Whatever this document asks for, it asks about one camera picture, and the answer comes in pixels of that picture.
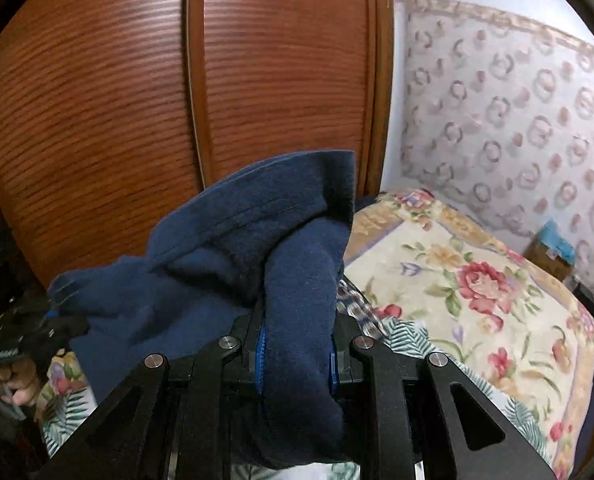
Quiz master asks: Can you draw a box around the blue fleece garment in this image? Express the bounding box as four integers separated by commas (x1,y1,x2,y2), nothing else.
47,149,356,471

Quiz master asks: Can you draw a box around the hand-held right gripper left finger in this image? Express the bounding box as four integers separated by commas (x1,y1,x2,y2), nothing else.
34,310,268,480

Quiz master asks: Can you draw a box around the person's left hand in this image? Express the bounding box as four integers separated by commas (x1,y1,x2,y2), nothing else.
4,355,45,406

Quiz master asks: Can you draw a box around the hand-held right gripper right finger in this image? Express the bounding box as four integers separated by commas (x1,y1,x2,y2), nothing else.
329,315,555,480

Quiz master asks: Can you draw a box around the floral blanket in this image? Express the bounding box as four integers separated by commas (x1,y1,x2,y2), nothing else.
37,189,594,480

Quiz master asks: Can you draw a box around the circle-patterned sheer curtain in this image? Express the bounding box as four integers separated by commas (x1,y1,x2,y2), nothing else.
392,0,594,281

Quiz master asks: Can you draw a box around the brown louvered wardrobe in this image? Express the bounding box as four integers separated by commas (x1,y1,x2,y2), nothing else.
0,0,395,286

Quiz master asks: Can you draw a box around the palm leaf bed sheet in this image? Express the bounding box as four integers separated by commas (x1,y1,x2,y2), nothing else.
42,317,542,480

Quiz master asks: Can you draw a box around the blue-topped cardboard box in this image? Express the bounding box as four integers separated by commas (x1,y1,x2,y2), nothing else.
524,220,578,283

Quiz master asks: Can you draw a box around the plaid cloth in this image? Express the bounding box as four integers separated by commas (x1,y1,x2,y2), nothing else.
336,280,385,336

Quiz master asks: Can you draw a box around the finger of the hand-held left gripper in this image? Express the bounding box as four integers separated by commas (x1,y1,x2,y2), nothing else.
42,307,90,348

